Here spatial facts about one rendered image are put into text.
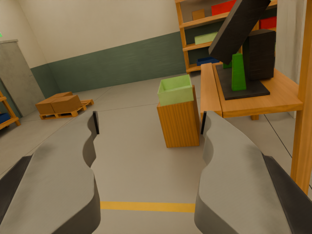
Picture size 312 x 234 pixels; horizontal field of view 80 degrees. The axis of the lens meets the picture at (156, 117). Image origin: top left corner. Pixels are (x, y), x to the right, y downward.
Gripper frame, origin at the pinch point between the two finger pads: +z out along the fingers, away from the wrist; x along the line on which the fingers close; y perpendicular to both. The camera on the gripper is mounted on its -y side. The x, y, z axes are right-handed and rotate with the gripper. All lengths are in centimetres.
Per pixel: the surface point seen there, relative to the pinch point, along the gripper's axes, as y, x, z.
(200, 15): 17, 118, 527
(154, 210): 157, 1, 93
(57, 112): 229, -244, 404
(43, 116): 254, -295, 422
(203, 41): 77, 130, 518
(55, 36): 92, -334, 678
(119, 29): 61, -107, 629
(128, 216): 163, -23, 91
